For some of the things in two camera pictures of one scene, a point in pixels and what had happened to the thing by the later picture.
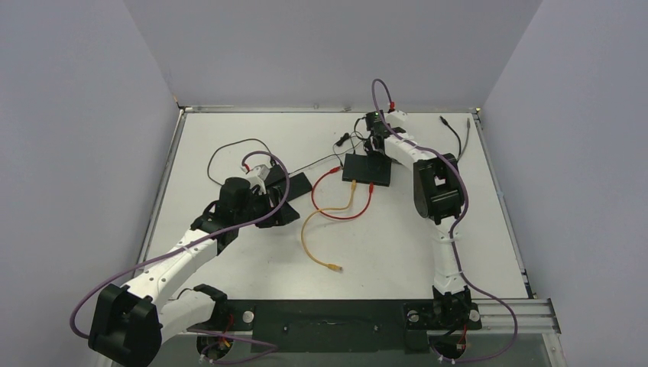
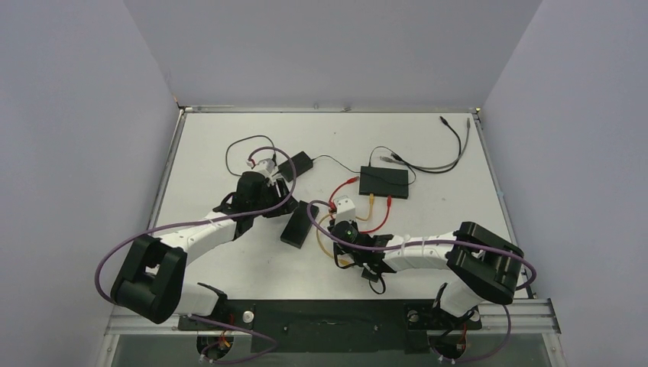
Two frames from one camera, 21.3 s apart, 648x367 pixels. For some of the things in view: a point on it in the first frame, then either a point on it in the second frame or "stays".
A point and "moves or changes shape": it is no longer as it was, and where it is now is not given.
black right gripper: (371, 147) to (342, 251)
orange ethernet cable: (330, 265) to (370, 215)
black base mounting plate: (323, 326) stays
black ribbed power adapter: (299, 185) to (297, 227)
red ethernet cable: (332, 170) to (340, 186)
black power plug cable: (362, 140) to (330, 156)
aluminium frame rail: (534, 316) stays
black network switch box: (372, 167) moves or changes shape
